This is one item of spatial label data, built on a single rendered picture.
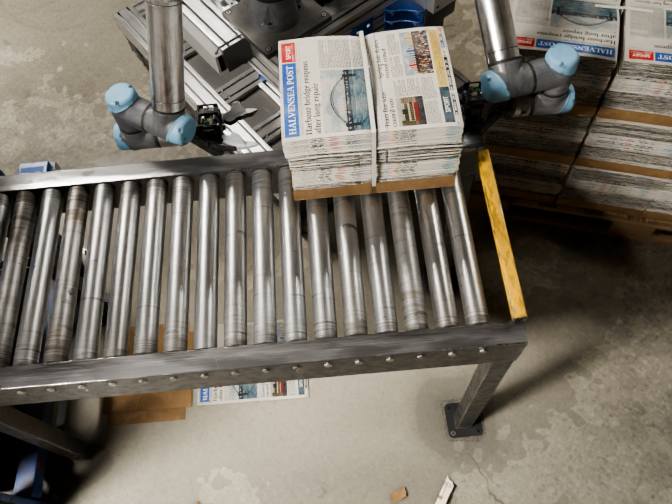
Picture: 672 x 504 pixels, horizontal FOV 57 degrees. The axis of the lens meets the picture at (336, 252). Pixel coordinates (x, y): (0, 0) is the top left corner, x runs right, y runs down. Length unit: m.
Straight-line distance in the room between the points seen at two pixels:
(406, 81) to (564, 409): 1.24
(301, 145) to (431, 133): 0.27
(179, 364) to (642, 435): 1.47
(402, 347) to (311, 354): 0.19
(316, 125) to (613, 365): 1.38
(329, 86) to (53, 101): 1.89
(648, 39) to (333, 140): 0.93
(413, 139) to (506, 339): 0.45
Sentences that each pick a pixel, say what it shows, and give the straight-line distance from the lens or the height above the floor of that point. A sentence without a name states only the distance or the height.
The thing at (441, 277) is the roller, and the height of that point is 0.80.
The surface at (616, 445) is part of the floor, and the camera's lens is 2.20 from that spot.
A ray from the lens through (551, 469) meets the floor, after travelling 2.13.
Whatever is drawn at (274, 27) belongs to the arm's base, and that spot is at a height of 0.84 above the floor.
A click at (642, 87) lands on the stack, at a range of 1.88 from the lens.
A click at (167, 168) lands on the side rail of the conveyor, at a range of 1.60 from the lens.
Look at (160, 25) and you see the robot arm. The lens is 1.42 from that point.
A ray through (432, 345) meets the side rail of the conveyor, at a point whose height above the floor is 0.80.
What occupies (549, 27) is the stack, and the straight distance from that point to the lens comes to 1.83.
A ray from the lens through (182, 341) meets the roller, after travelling 1.38.
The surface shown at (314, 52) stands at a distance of 1.43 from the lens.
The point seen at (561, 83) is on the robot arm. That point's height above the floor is 0.90.
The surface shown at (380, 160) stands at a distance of 1.36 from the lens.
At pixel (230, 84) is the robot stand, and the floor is 0.23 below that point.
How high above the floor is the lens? 2.03
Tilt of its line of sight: 62 degrees down
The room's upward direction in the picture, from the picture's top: 7 degrees counter-clockwise
